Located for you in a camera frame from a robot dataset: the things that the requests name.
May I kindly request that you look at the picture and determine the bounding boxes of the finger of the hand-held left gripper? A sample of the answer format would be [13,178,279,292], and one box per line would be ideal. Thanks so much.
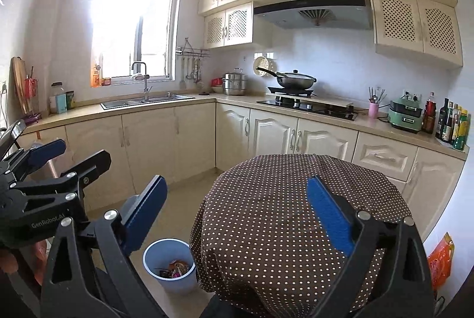
[0,138,67,185]
[11,150,112,208]

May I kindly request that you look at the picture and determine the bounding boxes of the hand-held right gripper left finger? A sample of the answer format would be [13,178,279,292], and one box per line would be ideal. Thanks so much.
[40,174,168,318]

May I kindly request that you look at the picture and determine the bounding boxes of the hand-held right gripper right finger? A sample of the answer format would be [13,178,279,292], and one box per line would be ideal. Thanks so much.
[307,176,435,318]

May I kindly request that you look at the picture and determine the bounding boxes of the blue plastic bin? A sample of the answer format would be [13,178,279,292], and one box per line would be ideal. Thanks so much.
[142,238,198,294]

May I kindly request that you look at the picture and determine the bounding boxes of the person's left hand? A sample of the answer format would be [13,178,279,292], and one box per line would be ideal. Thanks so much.
[0,240,49,285]

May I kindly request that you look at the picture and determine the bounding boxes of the clear storage jar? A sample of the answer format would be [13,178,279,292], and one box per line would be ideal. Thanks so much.
[49,82,67,114]

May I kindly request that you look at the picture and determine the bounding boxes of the brown polka dot tablecloth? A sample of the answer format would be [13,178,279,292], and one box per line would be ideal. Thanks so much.
[189,154,413,318]

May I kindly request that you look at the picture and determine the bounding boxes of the red mesh bag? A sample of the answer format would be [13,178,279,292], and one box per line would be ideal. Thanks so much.
[24,78,39,100]

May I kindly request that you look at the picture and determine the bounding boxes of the wooden cutting board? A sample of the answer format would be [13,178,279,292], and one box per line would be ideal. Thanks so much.
[10,56,32,115]

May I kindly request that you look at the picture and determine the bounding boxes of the steel kitchen sink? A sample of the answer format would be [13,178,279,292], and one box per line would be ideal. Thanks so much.
[100,94,196,110]

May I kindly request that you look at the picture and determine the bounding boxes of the chrome faucet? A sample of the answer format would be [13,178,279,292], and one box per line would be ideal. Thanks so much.
[131,61,150,102]

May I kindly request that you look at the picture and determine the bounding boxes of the cream base cabinets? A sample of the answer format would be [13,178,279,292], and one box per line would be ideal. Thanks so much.
[17,101,465,241]

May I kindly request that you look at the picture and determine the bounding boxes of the black glass gas stove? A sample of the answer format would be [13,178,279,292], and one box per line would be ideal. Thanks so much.
[256,98,359,121]

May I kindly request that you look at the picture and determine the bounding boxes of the orange plastic bag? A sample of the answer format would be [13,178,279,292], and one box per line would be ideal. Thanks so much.
[427,232,455,291]

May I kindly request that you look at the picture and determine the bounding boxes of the green electric cooker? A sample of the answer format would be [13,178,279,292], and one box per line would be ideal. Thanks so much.
[387,98,423,134]

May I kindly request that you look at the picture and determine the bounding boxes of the hanging steel ladle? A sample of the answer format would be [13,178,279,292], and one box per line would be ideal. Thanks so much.
[187,57,202,82]

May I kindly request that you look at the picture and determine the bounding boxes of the steel wok with lid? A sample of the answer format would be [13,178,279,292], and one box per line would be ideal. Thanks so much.
[256,66,318,89]

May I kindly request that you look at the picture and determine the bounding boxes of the kitchen window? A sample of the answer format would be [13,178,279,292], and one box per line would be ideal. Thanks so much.
[90,0,178,87]

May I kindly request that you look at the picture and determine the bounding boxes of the dark wine bottle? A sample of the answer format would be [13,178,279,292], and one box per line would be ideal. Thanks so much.
[436,98,449,140]

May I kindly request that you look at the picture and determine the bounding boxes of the brown sauce bottle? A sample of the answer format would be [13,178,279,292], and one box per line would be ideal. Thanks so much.
[443,103,454,143]

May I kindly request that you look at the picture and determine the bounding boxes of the steel steamer pot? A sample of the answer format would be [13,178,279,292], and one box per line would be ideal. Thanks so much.
[222,68,248,97]

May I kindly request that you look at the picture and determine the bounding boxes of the amber sauce bottle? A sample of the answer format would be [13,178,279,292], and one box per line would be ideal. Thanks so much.
[450,105,462,146]

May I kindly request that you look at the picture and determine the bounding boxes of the green oil bottle yellow label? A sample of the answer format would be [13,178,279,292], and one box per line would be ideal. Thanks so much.
[454,110,469,151]

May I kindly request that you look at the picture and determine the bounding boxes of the yellow colander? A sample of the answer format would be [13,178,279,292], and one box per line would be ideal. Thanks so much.
[253,56,276,76]

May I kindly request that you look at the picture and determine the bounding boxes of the cream lattice door cabinet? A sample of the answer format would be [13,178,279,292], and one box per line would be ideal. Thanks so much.
[369,0,463,68]
[204,1,254,49]

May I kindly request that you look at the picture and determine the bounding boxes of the black range hood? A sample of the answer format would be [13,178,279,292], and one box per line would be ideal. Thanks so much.
[254,0,373,30]

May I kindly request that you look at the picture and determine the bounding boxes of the wall utensil rack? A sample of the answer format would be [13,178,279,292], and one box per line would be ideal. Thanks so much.
[175,38,211,57]

